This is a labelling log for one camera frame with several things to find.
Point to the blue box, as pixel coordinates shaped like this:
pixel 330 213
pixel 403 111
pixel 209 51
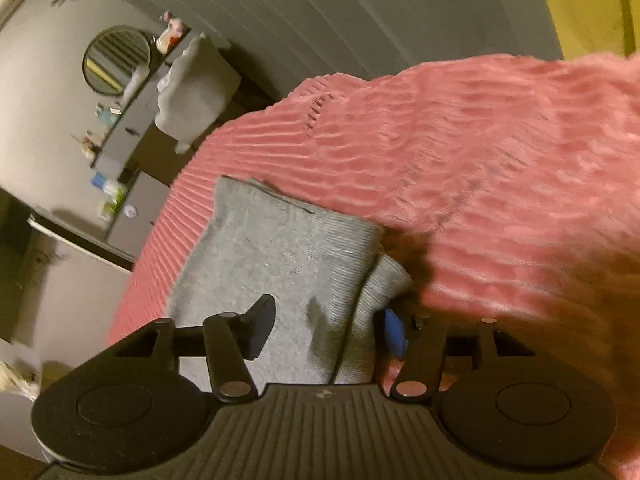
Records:
pixel 102 181

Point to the grey knitted sweater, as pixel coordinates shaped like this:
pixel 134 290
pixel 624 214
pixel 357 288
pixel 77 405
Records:
pixel 280 260

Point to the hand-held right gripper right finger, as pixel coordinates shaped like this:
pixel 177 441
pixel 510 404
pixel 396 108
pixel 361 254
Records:
pixel 395 332

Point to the yellow curtain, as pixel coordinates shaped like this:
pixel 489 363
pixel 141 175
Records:
pixel 590 5

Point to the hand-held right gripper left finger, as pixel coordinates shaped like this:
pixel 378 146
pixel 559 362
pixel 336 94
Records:
pixel 260 325

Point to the green packet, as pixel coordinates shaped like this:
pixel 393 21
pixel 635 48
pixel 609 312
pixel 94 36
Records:
pixel 114 205

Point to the pink ribbed blanket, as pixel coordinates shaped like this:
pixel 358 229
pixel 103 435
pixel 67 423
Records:
pixel 500 160

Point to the pink plush toy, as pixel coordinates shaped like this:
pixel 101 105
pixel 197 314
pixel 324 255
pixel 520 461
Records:
pixel 171 32

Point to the round black-framed mirror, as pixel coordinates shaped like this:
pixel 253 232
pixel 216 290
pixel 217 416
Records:
pixel 116 60

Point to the grey dresser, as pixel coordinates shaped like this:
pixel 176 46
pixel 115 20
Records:
pixel 137 220

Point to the grey chair with cloth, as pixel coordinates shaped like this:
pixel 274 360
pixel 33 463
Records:
pixel 192 90

